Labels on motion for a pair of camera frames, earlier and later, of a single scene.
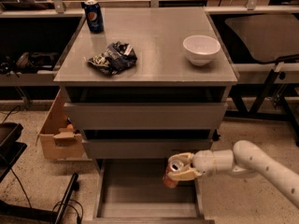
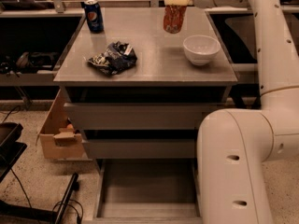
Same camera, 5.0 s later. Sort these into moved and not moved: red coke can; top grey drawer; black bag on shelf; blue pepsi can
Moved: red coke can
Not moved: top grey drawer; black bag on shelf; blue pepsi can
